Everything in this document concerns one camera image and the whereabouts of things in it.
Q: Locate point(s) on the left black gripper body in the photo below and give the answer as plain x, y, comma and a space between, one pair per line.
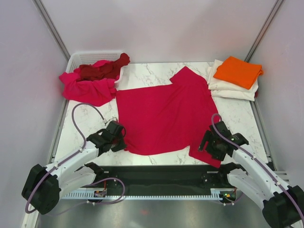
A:
118, 143

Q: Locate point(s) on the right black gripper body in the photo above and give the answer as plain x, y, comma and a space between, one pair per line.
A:
214, 150

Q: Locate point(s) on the crimson red t shirt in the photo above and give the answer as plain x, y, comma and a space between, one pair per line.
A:
168, 118

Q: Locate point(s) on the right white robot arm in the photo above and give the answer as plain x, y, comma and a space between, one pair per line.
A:
282, 205

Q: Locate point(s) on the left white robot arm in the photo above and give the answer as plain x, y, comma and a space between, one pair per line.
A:
46, 185

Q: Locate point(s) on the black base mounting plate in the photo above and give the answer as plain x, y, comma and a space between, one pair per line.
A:
165, 180

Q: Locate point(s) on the folded white t shirt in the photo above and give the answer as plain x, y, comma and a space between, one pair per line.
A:
225, 89

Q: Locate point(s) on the pink magenta t shirt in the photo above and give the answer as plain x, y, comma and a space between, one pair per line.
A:
94, 92

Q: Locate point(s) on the dark red t shirt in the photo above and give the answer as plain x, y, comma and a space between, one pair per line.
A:
103, 69

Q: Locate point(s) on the folded orange t shirt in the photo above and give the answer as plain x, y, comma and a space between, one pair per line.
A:
238, 72

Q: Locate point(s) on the white plastic laundry basket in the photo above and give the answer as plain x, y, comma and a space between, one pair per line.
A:
90, 58

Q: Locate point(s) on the white slotted cable duct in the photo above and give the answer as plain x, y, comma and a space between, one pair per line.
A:
87, 194

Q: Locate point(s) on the aluminium frame extrusion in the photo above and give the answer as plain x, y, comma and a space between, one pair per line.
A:
283, 175

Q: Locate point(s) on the right wall aluminium rail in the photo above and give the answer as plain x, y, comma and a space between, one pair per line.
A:
266, 25

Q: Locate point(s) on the wall aluminium rail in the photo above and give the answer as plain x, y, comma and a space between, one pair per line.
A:
266, 25
51, 27

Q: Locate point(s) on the left wall aluminium rail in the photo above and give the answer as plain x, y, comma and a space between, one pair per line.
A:
51, 27

